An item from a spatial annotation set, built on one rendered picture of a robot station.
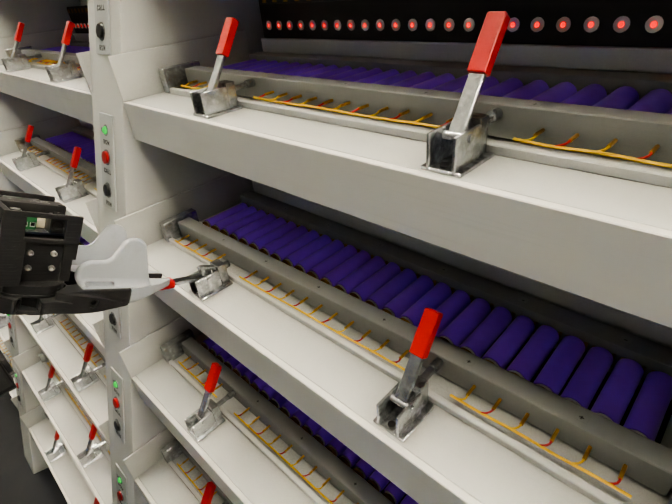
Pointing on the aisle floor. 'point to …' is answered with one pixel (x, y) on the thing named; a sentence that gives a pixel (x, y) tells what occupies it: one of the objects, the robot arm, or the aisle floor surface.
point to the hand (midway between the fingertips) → (151, 285)
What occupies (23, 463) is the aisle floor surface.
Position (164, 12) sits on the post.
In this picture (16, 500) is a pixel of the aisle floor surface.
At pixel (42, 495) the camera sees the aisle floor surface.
